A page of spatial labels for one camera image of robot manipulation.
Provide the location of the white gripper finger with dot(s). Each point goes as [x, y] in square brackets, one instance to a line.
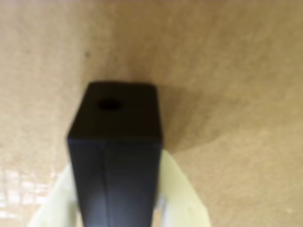
[180, 201]
[61, 203]

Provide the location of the black rectangular block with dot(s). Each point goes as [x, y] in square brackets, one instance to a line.
[113, 165]

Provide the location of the clear packing tape strip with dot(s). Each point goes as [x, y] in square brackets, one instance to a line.
[21, 189]

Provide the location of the brown cardboard sheet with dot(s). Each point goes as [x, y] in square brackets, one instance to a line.
[225, 82]

